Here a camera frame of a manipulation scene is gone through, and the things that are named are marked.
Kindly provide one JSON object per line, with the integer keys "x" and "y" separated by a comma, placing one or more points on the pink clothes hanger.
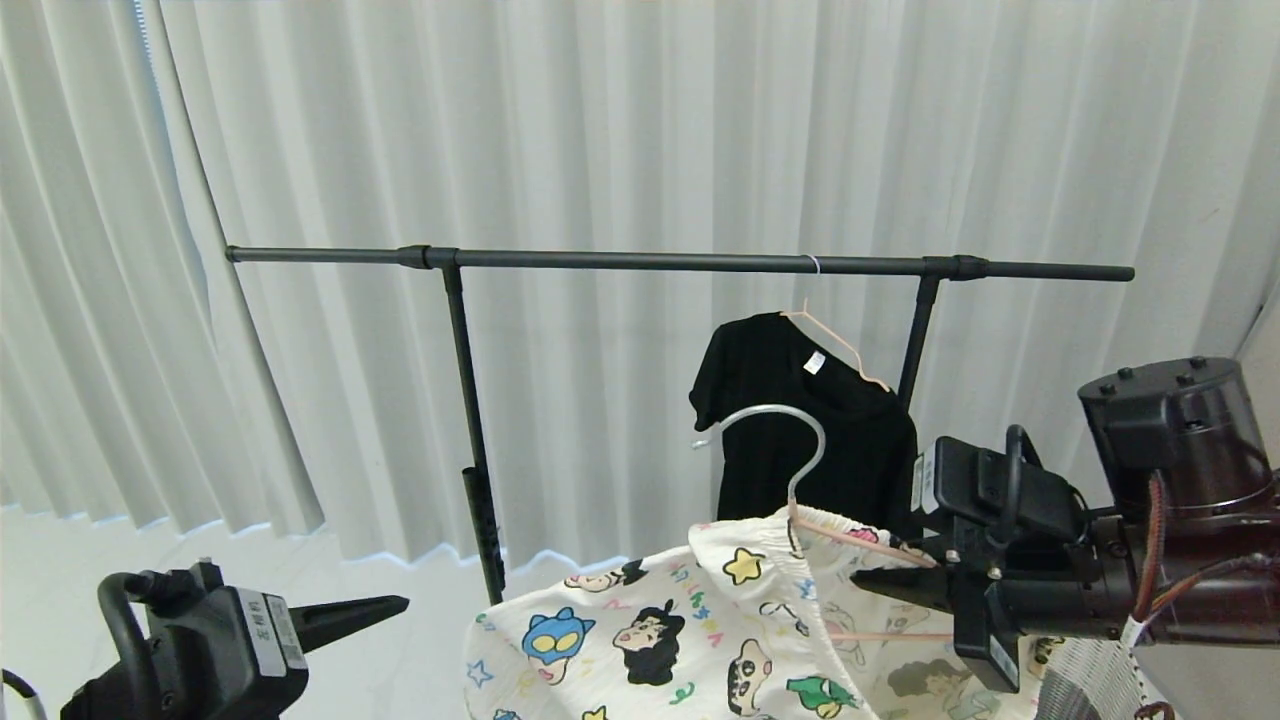
{"x": 800, "y": 470}
{"x": 845, "y": 350}

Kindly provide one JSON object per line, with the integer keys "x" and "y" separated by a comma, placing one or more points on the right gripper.
{"x": 1060, "y": 608}

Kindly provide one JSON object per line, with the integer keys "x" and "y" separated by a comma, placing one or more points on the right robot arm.
{"x": 1180, "y": 430}

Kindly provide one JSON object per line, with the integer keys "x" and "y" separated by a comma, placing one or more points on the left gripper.
{"x": 200, "y": 660}

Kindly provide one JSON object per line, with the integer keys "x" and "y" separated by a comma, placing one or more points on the black short-sleeved shirt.
{"x": 780, "y": 430}

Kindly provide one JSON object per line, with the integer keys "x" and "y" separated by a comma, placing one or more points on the white laundry basket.
{"x": 1095, "y": 685}

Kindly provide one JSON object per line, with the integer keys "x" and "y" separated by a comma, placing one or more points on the white curtain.
{"x": 600, "y": 130}

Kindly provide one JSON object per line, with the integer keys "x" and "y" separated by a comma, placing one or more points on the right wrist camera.
{"x": 1000, "y": 490}

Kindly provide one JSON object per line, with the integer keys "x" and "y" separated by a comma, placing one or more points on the black clothes rack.
{"x": 650, "y": 261}

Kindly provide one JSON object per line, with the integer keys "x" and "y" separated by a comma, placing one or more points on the cream printed garment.
{"x": 650, "y": 640}

